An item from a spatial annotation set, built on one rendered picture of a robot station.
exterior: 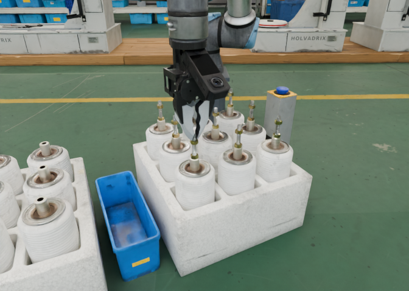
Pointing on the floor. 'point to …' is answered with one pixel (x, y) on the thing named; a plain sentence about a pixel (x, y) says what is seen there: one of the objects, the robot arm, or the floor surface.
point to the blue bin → (129, 225)
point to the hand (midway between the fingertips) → (195, 135)
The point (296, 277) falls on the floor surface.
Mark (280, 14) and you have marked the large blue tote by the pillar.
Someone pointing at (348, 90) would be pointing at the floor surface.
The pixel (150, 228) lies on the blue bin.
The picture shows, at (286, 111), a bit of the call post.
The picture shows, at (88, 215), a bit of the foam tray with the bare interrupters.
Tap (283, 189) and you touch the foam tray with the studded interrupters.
